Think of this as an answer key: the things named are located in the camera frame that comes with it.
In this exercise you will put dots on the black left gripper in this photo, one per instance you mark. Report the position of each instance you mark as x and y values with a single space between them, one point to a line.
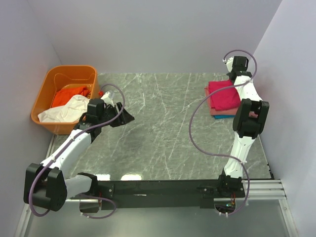
117 114

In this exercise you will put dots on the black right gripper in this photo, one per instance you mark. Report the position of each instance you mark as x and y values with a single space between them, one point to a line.
237 74

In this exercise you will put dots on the magenta t shirt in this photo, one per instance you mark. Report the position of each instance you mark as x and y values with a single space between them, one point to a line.
225 99

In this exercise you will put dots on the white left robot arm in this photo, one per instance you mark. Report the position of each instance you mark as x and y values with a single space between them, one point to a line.
45 185

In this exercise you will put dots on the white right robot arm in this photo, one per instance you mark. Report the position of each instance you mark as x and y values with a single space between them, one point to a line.
248 123

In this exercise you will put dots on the folded salmon pink t shirt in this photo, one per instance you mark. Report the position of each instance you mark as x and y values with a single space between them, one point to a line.
215 112

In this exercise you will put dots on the folded blue t shirt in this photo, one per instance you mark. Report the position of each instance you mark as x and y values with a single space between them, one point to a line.
223 116

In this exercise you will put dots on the white t shirt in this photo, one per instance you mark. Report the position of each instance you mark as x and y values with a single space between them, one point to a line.
70 112

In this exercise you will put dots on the orange t shirt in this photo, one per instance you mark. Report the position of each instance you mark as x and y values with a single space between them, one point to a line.
64 95

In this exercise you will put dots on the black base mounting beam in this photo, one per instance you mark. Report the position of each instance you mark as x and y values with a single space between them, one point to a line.
168 193

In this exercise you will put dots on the orange plastic laundry basket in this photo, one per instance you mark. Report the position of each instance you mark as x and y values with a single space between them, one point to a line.
60 77

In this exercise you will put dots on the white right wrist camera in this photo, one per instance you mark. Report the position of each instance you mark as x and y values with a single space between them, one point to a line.
229 63

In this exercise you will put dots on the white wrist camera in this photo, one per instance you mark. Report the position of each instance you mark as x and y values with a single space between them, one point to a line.
229 63
107 97

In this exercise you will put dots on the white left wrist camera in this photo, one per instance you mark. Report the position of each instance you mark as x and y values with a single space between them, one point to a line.
107 97

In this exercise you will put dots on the aluminium frame rail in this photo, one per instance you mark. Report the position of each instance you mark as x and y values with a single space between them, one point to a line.
267 213

